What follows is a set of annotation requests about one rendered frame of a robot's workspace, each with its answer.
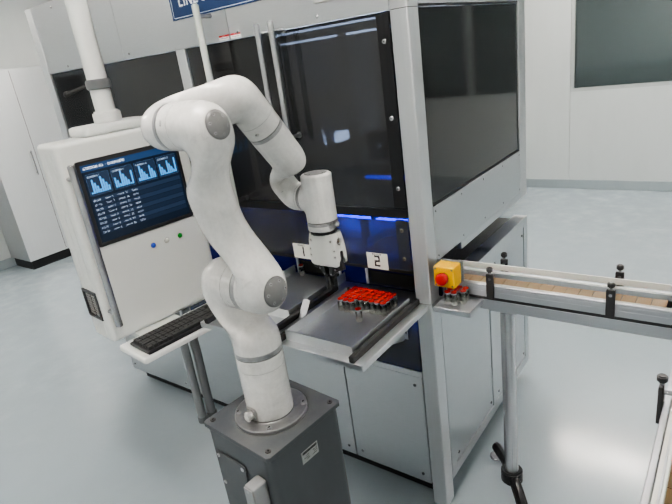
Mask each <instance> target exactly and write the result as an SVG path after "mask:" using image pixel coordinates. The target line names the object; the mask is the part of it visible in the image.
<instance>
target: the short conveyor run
mask: <svg viewBox="0 0 672 504"><path fill-rule="evenodd" d="M501 257H502V258H503V259H500V264H501V265H500V264H492V263H483V262H474V261H466V260H462V261H463V264H464V266H469V267H464V281H463V282H461V283H460V284H459V285H461V286H462V288H463V287H464V286H468V287H469V295H470V297H474V298H481V299H483V305H482V306H481V307H480V308H483V309H489V310H495V311H501V312H507V313H513V314H518V315H524V316H530V317H536V318H542V319H548V320H554V321H560V322H566V323H572V324H578V325H583V326H589V327H595V328H601V329H607V330H613V331H619V332H625V333H631V334H637V335H643V336H648V337H654V338H660V339H666V340H672V285H671V284H662V283H654V282H645V281H637V280H628V279H624V275H625V272H622V270H623V269H624V265H623V264H618V265H617V266H616V269H617V270H619V271H616V272H615V278H611V277H603V276H594V275H586V274H577V273H568V272H560V271H551V270H543V269H534V268H526V267H517V266H509V265H508V259H505V258H506V257H507V253H506V252H502V253H501ZM472 267H477V268H472ZM481 268H485V269H481ZM497 270H501V271H497ZM508 271H509V272H508ZM513 272H517V273H513ZM521 273H525V274H521ZM529 274H533V275H529ZM537 275H541V276H537ZM545 276H549V277H545ZM553 277H558V278H553ZM561 278H566V279H561ZM569 279H574V280H569ZM577 280H582V281H577ZM585 281H590V282H585ZM593 282H598V283H593ZM601 283H606V284H601ZM625 286H630V287H625ZM633 287H638V288H633ZM642 288H647V289H642ZM650 289H655V290H650ZM658 290H663V291H658ZM666 291H671V292H666Z"/></svg>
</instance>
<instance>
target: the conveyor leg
mask: <svg viewBox="0 0 672 504"><path fill-rule="evenodd" d="M490 311H495V310H490ZM495 312H500V330H501V361H502V393H503V425H504V456H505V470H506V471H507V472H509V473H516V472H518V470H519V465H518V416H517V368H516V319H515V315H517V314H513V313H507V312H501V311H495Z"/></svg>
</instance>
